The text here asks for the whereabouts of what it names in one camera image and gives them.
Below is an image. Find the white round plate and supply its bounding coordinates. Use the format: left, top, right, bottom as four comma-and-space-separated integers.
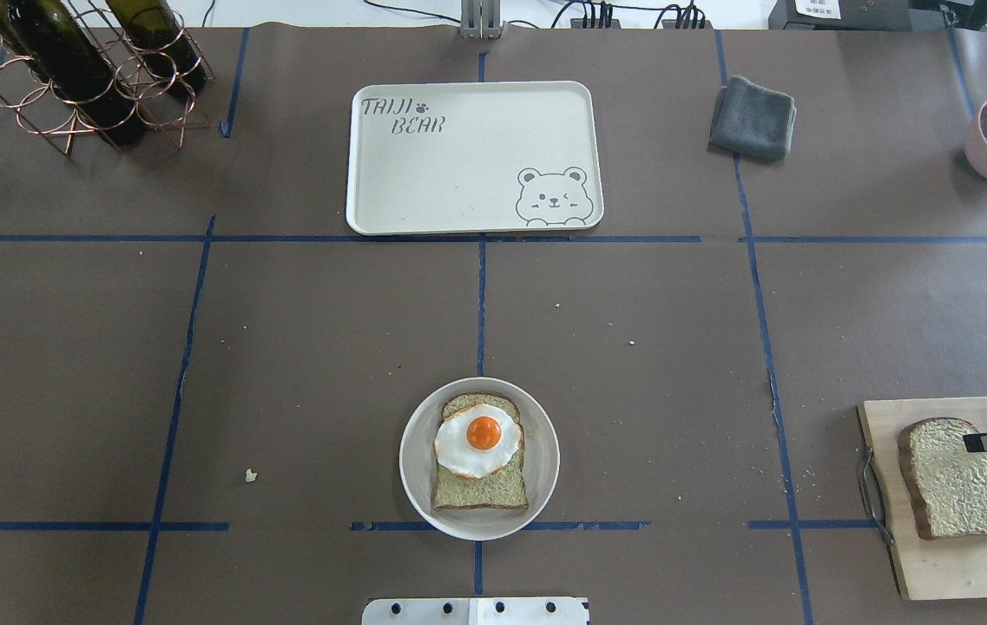
398, 377, 561, 541

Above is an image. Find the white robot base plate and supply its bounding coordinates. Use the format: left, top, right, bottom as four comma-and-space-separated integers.
361, 596, 591, 624

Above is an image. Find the cream bear serving tray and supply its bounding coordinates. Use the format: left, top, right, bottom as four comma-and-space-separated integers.
345, 82, 605, 236

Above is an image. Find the grey folded cloth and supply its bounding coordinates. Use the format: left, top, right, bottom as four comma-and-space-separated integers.
708, 75, 796, 161

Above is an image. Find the wooden cutting board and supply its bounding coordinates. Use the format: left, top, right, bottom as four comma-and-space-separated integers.
858, 397, 987, 600

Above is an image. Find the copper wire bottle rack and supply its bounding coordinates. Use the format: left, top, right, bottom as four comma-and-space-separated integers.
0, 1, 213, 155

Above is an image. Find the dark green wine bottle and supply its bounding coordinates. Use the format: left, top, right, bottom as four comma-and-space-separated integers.
0, 1, 147, 147

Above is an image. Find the bread slice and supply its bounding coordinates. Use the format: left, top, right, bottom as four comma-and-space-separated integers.
432, 394, 528, 510
898, 417, 987, 541

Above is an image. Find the fried egg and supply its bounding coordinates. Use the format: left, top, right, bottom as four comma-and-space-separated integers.
432, 403, 524, 479

